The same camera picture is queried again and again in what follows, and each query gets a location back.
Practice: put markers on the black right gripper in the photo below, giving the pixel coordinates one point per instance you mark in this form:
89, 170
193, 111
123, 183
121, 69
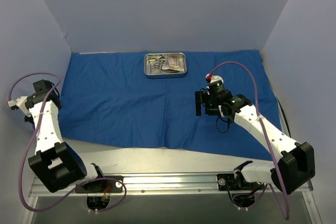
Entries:
198, 102

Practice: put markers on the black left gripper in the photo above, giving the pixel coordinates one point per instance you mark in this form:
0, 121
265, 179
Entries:
40, 86

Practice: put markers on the blue surgical drape cloth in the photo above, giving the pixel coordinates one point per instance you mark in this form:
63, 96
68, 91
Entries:
107, 99

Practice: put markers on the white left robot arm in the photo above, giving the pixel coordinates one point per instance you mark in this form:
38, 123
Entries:
55, 163

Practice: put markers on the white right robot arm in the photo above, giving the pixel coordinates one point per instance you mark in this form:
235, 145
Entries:
292, 163

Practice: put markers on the steel surgical instruments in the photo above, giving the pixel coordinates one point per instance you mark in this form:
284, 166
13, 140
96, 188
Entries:
154, 64

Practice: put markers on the metal surgical instrument tray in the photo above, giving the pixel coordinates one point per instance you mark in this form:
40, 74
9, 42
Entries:
168, 74

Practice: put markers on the sealed suture packets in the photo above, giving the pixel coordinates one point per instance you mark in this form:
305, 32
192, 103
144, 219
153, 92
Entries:
173, 62

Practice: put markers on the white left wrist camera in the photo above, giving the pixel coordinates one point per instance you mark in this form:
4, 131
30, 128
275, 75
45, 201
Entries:
19, 103

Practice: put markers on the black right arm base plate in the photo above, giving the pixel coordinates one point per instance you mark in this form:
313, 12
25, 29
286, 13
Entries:
233, 182

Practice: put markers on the aluminium front rail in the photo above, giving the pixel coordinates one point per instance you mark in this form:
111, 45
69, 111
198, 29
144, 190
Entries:
139, 184

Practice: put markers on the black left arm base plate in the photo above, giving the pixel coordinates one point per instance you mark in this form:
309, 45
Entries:
110, 184

